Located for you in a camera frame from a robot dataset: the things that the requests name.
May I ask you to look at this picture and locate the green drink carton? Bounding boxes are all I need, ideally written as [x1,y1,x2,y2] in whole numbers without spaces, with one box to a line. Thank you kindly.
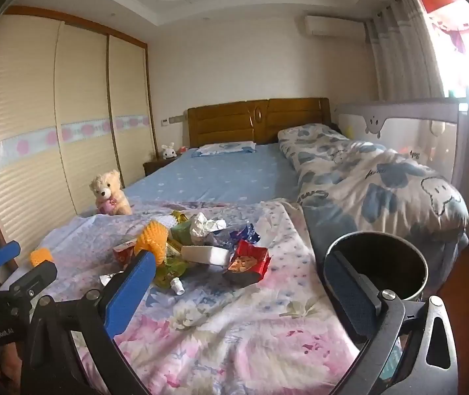
[169,220,196,251]

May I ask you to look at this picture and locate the grey bed guard rail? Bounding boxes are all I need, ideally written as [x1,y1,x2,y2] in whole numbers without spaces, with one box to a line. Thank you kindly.
[335,98,469,186]

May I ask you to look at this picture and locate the green clear packet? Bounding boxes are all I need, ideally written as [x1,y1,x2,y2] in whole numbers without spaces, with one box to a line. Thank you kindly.
[154,255,190,289]

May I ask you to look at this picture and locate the white tissue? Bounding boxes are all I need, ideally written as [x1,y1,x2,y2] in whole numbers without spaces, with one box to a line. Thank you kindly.
[189,213,227,244]

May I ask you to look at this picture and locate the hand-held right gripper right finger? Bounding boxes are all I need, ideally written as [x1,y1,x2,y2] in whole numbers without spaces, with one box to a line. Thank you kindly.
[325,250,463,395]

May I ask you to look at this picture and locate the hanging red clothes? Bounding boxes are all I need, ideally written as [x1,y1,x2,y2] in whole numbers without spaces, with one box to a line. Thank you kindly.
[432,12,469,54]

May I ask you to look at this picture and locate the blue bed sheet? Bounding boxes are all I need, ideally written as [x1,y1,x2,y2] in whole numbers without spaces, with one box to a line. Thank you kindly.
[125,144,301,206]

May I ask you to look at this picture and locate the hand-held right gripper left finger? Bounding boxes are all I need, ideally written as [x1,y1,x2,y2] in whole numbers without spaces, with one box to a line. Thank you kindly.
[21,250,157,395]

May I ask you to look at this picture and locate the grey patterned curtain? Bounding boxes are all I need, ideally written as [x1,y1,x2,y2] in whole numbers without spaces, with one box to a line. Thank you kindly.
[365,0,445,101]

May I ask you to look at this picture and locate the pink floral blanket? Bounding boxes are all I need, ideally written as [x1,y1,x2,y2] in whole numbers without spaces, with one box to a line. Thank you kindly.
[33,199,362,395]

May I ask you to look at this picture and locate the blue pillow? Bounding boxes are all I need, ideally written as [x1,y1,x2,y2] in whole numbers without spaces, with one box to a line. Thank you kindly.
[191,141,258,158]

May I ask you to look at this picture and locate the wooden bed headboard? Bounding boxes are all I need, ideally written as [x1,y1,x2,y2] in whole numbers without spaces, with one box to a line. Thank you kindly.
[187,98,332,149]

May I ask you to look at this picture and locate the dark wooden nightstand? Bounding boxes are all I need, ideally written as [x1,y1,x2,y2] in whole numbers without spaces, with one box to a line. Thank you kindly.
[143,157,178,177]

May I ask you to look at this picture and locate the blue clear plastic wrapper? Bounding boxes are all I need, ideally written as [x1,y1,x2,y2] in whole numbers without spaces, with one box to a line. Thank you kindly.
[212,222,261,251]

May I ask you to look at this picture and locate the round waste bin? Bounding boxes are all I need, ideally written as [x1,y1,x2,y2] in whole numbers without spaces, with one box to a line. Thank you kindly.
[323,231,428,301]

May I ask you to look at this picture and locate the beige teddy bear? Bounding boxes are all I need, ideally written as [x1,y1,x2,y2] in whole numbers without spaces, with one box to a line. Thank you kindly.
[90,170,132,216]

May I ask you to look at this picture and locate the white blue cloud quilt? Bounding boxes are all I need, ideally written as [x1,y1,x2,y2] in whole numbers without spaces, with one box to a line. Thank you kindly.
[278,124,469,256]

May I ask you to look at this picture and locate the red snack packet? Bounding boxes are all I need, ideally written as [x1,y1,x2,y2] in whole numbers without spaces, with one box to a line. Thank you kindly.
[222,240,271,284]

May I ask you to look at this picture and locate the white wall air conditioner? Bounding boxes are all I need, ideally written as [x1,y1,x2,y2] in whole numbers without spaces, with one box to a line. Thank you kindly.
[304,15,367,37]

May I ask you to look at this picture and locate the red white carton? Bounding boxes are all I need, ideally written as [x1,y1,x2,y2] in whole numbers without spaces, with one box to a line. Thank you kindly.
[113,242,140,264]

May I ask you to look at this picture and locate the beige sliding door wardrobe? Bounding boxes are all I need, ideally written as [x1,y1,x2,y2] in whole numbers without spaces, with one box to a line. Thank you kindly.
[0,6,151,272]

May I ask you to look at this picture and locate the white foam box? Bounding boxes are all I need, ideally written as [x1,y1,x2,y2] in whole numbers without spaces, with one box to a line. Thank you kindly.
[181,245,235,266]

